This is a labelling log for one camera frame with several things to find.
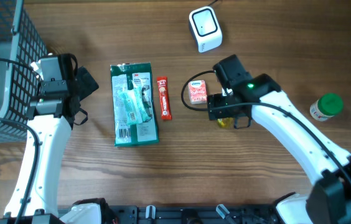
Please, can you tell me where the yellow oil bottle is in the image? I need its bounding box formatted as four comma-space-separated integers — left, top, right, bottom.
217, 118, 234, 128

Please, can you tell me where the red tissue pack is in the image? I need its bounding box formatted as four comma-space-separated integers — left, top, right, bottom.
188, 80, 207, 105

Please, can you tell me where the red Nescafe stick sachet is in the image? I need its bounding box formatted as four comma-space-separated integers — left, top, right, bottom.
157, 77, 172, 120

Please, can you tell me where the green lid white jar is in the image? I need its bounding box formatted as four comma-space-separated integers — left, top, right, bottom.
309, 93, 344, 121

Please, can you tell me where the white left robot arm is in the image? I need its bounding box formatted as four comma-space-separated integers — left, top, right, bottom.
4, 54, 99, 218

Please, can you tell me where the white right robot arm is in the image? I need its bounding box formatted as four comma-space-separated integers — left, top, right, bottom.
207, 72, 351, 223

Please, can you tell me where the white barcode scanner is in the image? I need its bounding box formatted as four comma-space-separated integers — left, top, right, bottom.
189, 6, 223, 53

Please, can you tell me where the black wire basket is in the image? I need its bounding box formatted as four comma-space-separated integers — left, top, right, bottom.
0, 0, 47, 142

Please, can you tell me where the black mounting rail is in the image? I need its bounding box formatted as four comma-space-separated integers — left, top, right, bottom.
0, 198, 282, 224

